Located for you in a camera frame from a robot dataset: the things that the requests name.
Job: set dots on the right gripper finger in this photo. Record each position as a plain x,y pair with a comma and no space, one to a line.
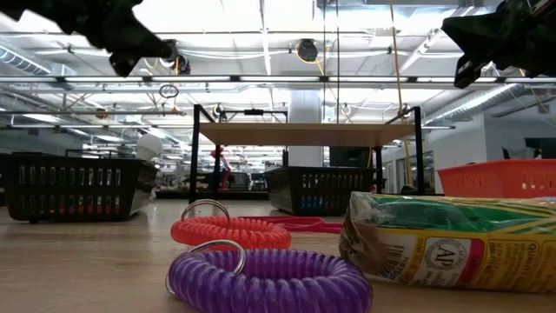
486,24
488,48

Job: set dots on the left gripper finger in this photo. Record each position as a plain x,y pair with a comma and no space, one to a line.
130,28
134,51

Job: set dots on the yellow green crayon pack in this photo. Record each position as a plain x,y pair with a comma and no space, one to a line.
456,243

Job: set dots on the pink coil wristband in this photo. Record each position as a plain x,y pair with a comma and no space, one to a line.
304,224

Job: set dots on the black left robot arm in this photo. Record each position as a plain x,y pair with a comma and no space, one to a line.
35,8

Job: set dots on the red background robot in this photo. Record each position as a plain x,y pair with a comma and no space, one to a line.
216,153

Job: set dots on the orange plastic mesh basket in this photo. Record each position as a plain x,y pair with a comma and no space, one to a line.
478,178

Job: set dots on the black plastic mesh basket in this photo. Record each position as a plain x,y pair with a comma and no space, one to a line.
282,187
78,190

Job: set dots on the wooden shelf riser black legs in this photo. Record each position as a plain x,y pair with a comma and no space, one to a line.
304,134

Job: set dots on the grey ceiling air duct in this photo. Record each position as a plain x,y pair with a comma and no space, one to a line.
478,102
21,63

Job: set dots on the dark wall screen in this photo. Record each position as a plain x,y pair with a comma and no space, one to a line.
543,148

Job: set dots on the horizontal ceiling light rail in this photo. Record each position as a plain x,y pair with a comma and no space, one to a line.
278,79

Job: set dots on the black aluminium table frame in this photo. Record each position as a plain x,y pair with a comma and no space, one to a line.
174,195

